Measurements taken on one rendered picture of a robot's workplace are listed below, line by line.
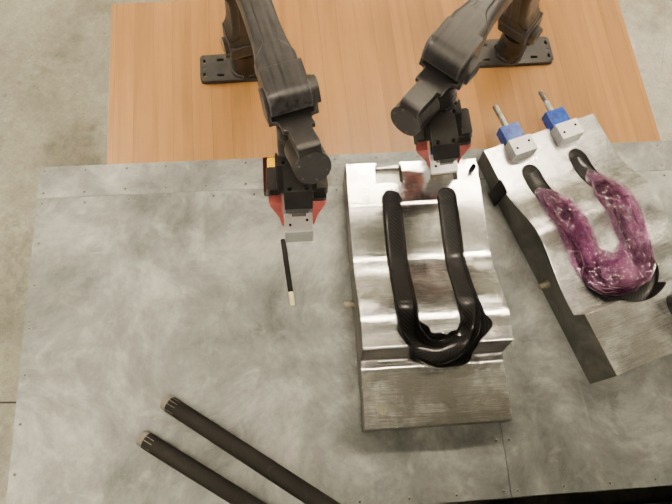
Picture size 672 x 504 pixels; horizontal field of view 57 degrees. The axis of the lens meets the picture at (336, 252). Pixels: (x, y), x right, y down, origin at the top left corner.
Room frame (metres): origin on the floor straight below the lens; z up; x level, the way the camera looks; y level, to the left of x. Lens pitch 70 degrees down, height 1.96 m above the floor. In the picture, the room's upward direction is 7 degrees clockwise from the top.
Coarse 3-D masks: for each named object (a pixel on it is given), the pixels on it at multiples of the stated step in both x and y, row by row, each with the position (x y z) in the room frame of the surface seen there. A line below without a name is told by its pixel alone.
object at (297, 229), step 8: (288, 216) 0.41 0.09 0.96; (304, 216) 0.42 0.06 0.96; (288, 224) 0.40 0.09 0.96; (296, 224) 0.40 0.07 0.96; (304, 224) 0.40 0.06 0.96; (312, 224) 0.40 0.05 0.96; (288, 232) 0.38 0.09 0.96; (296, 232) 0.39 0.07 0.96; (304, 232) 0.39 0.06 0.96; (312, 232) 0.39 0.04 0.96; (288, 240) 0.38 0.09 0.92; (296, 240) 0.39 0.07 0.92; (304, 240) 0.39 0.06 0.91; (312, 240) 0.39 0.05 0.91
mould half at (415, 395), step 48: (384, 192) 0.52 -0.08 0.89; (432, 192) 0.53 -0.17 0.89; (480, 192) 0.54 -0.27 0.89; (384, 240) 0.42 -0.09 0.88; (432, 240) 0.43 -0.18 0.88; (480, 240) 0.44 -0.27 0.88; (384, 288) 0.32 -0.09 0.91; (432, 288) 0.33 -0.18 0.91; (480, 288) 0.34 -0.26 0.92; (384, 336) 0.23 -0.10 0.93; (384, 384) 0.16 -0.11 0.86; (432, 384) 0.17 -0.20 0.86; (480, 384) 0.18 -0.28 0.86
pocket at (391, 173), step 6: (378, 168) 0.57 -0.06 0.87; (384, 168) 0.57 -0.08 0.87; (390, 168) 0.58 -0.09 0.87; (396, 168) 0.58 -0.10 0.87; (378, 174) 0.57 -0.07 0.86; (384, 174) 0.57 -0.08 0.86; (390, 174) 0.57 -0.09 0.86; (396, 174) 0.57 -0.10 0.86; (378, 180) 0.55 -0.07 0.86; (384, 180) 0.55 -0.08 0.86; (390, 180) 0.56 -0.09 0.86; (396, 180) 0.56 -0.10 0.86; (402, 180) 0.55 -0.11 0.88
